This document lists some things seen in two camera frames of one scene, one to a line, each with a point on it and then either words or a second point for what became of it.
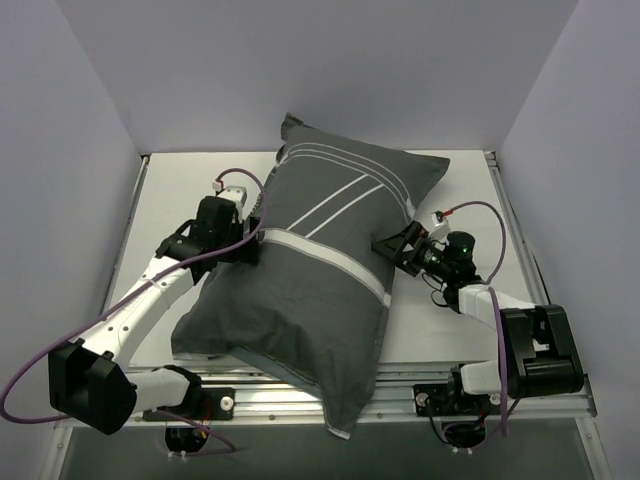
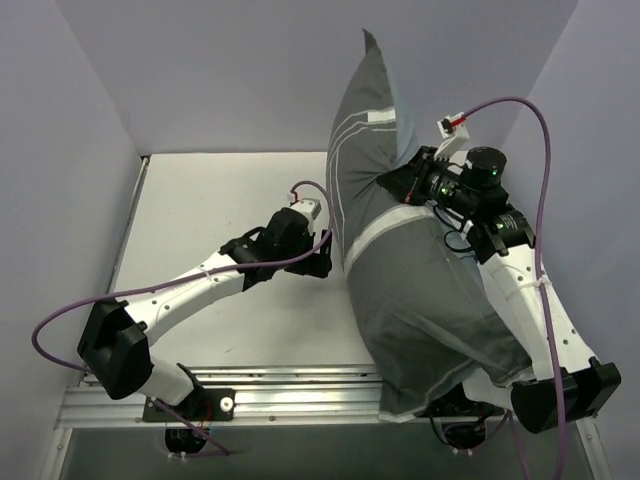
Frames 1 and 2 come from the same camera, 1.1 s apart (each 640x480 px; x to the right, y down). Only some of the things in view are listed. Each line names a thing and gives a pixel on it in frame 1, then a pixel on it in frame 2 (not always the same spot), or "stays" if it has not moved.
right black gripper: (412, 248) → (400, 177)
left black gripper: (251, 240) → (314, 260)
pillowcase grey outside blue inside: (306, 313) → (437, 320)
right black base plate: (452, 400) stays
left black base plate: (207, 404) stays
